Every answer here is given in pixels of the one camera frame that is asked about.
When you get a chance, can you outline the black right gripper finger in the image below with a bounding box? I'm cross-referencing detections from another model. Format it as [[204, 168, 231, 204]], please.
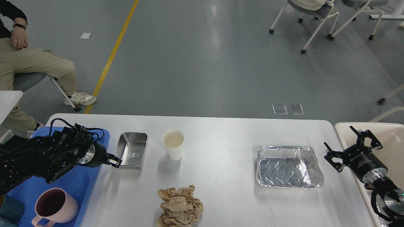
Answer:
[[349, 125, 383, 153], [324, 142, 349, 172]]

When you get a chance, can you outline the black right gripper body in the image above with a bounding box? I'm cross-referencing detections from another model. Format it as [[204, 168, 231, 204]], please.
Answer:
[[345, 146, 388, 183]]

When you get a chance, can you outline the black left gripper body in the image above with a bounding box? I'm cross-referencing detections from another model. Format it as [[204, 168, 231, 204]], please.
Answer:
[[78, 143, 108, 168]]

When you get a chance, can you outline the stainless steel rectangular container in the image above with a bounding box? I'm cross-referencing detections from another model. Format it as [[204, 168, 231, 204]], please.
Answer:
[[115, 132, 148, 170]]

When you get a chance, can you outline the pink plastic mug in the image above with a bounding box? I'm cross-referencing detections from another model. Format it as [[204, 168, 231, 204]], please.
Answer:
[[31, 187, 79, 227]]

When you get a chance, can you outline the brown paper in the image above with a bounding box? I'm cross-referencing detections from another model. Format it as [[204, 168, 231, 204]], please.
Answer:
[[156, 184, 204, 227]]

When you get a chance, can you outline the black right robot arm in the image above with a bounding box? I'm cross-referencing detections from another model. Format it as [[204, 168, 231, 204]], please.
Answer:
[[324, 125, 403, 227]]

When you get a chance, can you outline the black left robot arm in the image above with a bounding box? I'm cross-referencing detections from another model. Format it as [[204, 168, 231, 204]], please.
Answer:
[[0, 123, 122, 195]]

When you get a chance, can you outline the beige plastic bin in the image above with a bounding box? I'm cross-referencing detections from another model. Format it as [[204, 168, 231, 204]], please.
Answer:
[[334, 122, 404, 227]]

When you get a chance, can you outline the blue plastic tray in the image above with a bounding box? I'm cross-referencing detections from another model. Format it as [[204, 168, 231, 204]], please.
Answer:
[[3, 127, 110, 227]]

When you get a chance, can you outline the white chair leg right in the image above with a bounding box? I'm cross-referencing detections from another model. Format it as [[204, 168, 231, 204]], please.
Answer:
[[369, 84, 404, 123]]

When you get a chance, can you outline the aluminium foil tray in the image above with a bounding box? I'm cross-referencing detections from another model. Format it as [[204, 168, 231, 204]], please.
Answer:
[[256, 145, 325, 188]]

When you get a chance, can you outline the white paper cup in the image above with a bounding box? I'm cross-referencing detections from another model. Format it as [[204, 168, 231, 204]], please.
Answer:
[[162, 128, 185, 160]]

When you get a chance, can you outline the right floor socket plate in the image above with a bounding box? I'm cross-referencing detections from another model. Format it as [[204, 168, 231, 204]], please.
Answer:
[[288, 104, 304, 115]]

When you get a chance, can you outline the floor socket plate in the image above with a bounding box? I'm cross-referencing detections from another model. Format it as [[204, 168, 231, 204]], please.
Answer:
[[272, 104, 288, 115], [288, 104, 304, 115]]

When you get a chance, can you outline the left floor socket plate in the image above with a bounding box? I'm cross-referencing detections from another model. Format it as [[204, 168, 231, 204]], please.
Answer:
[[272, 104, 288, 115]]

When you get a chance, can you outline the teal object at corner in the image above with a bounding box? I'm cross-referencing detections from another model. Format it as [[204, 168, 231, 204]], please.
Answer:
[[0, 195, 25, 227]]

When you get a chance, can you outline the white side table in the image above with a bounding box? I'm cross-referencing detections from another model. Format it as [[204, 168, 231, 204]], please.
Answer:
[[0, 90, 23, 143]]

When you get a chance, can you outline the grey chair at left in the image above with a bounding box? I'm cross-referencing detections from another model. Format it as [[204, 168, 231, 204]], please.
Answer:
[[13, 72, 81, 112]]

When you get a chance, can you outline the person in khaki trousers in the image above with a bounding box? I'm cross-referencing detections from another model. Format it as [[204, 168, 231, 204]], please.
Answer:
[[0, 0, 97, 139]]

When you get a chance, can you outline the white office chair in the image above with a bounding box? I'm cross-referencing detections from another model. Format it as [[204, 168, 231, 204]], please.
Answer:
[[269, 0, 339, 54], [327, 0, 390, 41]]

